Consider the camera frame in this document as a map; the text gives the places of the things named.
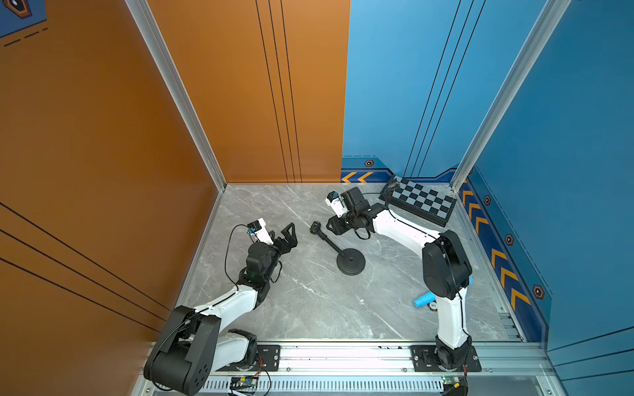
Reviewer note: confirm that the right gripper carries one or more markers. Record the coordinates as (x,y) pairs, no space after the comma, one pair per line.
(335,227)

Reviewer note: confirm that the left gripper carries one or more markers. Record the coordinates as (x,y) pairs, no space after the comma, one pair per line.
(277,242)

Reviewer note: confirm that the black mic clip pole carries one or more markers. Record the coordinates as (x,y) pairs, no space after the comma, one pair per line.
(391,186)
(315,229)

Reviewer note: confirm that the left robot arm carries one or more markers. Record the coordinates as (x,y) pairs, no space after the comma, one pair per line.
(198,341)

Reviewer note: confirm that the folded chess board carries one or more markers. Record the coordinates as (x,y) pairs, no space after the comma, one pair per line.
(421,200)

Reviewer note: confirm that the light blue tube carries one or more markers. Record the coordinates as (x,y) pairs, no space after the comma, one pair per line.
(429,297)

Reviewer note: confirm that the left circuit board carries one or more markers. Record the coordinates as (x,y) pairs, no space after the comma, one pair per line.
(243,385)

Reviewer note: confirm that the circuit board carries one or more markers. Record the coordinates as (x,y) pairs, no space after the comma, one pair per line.
(460,387)
(243,385)

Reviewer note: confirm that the right circuit board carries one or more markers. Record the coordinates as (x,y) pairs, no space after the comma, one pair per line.
(460,387)

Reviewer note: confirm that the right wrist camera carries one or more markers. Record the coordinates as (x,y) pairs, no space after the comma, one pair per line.
(336,203)

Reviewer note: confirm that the aluminium front rail frame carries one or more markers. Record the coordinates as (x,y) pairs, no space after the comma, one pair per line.
(395,368)

